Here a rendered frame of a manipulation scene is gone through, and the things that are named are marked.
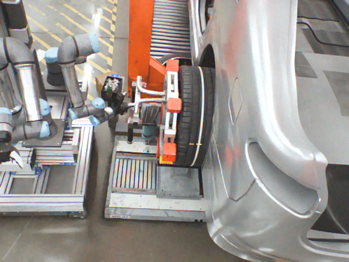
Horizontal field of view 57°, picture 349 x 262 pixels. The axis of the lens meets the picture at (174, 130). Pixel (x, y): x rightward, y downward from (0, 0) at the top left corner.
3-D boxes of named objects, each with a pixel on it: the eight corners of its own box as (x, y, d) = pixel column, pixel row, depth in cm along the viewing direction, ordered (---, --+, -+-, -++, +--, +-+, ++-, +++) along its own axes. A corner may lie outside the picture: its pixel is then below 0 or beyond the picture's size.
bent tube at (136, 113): (166, 121, 191) (167, 108, 183) (133, 119, 189) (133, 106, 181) (166, 101, 203) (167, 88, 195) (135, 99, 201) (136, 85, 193)
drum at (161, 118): (172, 130, 214) (174, 115, 204) (139, 127, 212) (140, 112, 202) (171, 114, 224) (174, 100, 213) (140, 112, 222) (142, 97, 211)
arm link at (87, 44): (59, 51, 223) (71, 34, 174) (80, 47, 229) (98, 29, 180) (65, 68, 225) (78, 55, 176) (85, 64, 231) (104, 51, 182)
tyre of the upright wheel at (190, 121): (202, 182, 228) (227, 136, 172) (169, 179, 226) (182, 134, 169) (199, 105, 261) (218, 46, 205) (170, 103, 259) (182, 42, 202)
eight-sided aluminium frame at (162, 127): (168, 172, 216) (179, 115, 176) (158, 171, 215) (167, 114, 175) (168, 114, 252) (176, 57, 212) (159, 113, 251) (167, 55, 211)
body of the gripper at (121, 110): (121, 106, 226) (107, 113, 220) (121, 97, 220) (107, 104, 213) (128, 112, 223) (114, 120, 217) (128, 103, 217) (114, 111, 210)
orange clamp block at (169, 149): (174, 150, 198) (174, 161, 192) (162, 149, 198) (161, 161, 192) (175, 143, 193) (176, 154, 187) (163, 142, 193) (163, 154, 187)
